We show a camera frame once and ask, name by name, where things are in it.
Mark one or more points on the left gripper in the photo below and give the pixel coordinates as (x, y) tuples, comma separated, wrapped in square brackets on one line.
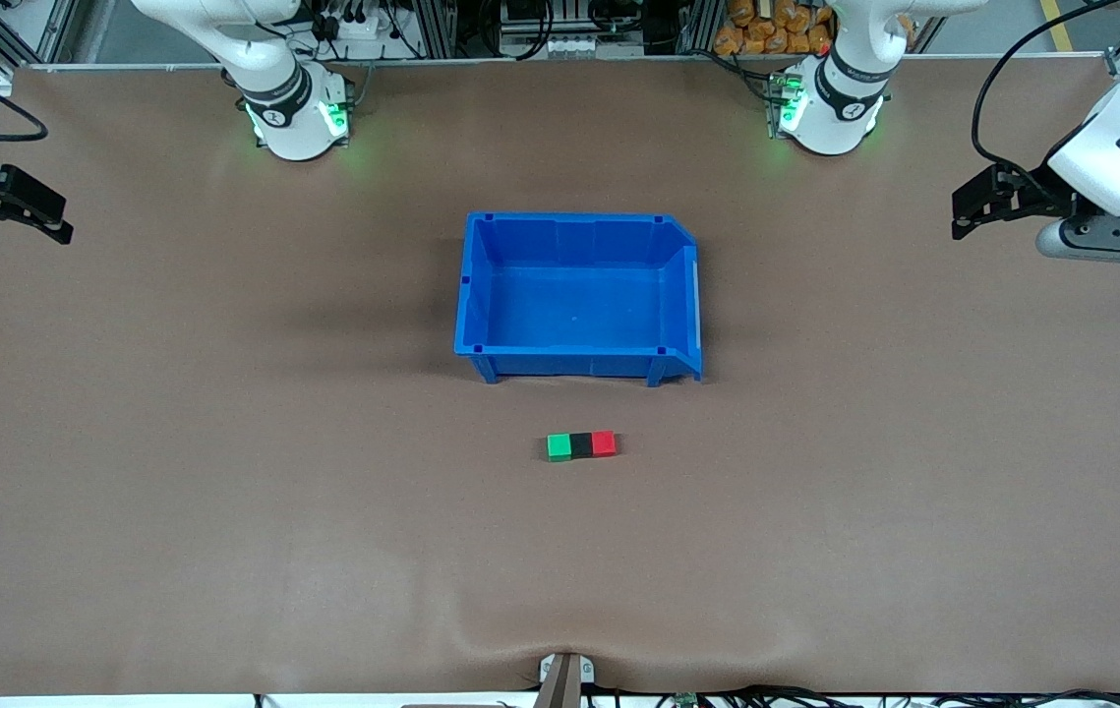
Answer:
[(1039, 193)]

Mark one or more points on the small red cube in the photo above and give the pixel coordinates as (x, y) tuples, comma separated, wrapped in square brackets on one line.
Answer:
[(604, 443)]

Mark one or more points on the small green cube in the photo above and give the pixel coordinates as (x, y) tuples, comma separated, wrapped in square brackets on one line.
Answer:
[(559, 448)]

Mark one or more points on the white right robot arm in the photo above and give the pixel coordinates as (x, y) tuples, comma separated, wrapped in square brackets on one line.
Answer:
[(289, 118)]

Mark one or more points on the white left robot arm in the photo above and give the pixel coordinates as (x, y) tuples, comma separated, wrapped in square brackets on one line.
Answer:
[(830, 118)]

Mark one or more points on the small black cube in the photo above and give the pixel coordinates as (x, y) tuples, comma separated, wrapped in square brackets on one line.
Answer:
[(581, 446)]

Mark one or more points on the orange snack bag pile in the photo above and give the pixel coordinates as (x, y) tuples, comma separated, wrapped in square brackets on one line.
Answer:
[(766, 25)]

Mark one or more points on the white power strip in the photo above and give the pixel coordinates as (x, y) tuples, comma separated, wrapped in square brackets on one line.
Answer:
[(358, 39)]

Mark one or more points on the blue plastic storage bin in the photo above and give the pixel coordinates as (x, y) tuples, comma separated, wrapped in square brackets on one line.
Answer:
[(574, 305)]

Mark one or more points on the metal table clamp bracket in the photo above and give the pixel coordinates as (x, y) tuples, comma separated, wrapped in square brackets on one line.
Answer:
[(564, 678)]

